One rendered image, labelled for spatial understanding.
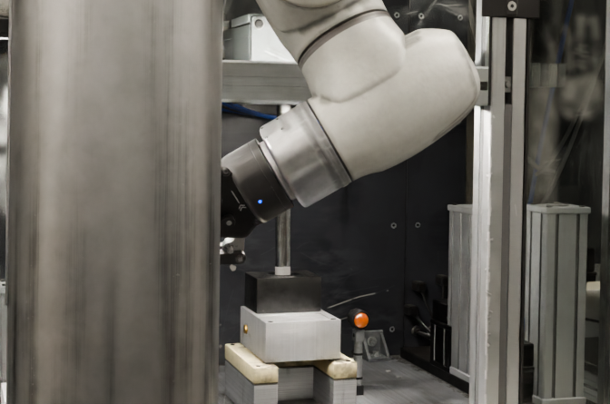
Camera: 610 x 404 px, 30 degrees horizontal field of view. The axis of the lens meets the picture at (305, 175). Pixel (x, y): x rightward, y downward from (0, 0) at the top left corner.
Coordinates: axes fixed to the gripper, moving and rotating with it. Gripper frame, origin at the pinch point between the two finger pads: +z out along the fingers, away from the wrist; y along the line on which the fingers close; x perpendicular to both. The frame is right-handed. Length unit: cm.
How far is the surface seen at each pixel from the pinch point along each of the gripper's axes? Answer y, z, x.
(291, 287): -27.3, -12.9, -24.1
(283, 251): -24.1, -14.2, -27.6
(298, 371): -36.6, -8.2, -20.7
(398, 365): -56, -19, -37
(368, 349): -56, -16, -43
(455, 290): -44, -31, -29
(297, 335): -28.8, -11.2, -16.5
